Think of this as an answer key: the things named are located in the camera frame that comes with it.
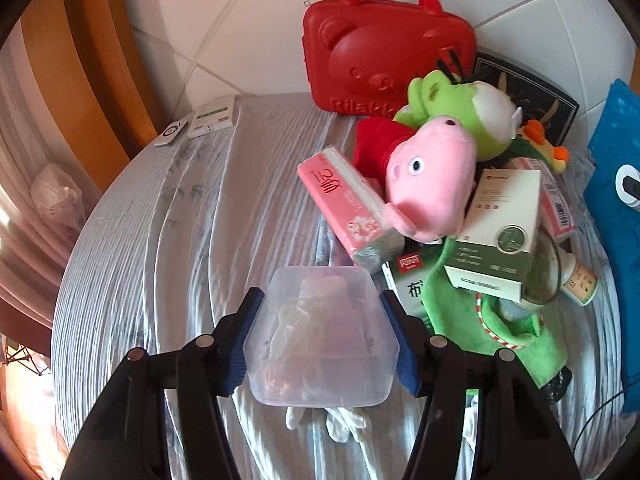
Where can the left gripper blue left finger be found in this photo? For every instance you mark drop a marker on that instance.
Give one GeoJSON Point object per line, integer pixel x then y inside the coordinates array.
{"type": "Point", "coordinates": [209, 367]}

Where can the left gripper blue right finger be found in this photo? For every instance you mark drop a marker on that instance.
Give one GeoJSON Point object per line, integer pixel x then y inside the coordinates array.
{"type": "Point", "coordinates": [432, 368]}

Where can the clear plastic box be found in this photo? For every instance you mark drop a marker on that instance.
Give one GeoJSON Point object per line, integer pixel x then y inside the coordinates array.
{"type": "Point", "coordinates": [321, 339]}

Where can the blue plastic crate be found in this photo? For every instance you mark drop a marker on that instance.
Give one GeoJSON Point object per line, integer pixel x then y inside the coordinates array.
{"type": "Point", "coordinates": [614, 145]}

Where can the green cloth plush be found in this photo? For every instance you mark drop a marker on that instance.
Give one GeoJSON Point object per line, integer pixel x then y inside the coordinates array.
{"type": "Point", "coordinates": [472, 321]}

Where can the yellow orange duck plush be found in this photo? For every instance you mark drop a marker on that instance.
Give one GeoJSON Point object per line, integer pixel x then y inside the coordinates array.
{"type": "Point", "coordinates": [529, 140]}

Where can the white glove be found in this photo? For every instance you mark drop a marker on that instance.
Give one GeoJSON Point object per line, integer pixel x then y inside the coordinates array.
{"type": "Point", "coordinates": [341, 423]}

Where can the white cap pill bottle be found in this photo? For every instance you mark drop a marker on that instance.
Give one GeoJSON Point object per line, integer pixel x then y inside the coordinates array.
{"type": "Point", "coordinates": [577, 281]}

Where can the dark green gift box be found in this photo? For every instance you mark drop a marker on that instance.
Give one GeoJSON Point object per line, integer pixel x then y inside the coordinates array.
{"type": "Point", "coordinates": [538, 97]}

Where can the round tape tin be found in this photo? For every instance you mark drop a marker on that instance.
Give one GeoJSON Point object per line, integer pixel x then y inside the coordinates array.
{"type": "Point", "coordinates": [542, 282]}

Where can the white green medicine box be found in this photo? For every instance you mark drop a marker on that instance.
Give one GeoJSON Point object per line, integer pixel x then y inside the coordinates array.
{"type": "Point", "coordinates": [494, 250]}

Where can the green frog plush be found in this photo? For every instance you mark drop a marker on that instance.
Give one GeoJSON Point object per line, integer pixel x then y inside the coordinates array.
{"type": "Point", "coordinates": [486, 112]}

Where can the pink pig plush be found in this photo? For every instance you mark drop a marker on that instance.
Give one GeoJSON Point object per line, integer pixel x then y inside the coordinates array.
{"type": "Point", "coordinates": [425, 176]}

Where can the plastic bag on floor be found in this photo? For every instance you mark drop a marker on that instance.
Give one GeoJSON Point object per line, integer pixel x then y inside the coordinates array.
{"type": "Point", "coordinates": [58, 199]}

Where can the white remote control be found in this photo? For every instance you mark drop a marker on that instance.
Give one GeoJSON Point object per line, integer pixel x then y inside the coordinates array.
{"type": "Point", "coordinates": [171, 133]}

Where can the red bear suitcase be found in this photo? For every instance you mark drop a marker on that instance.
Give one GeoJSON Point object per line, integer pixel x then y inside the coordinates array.
{"type": "Point", "coordinates": [360, 55]}

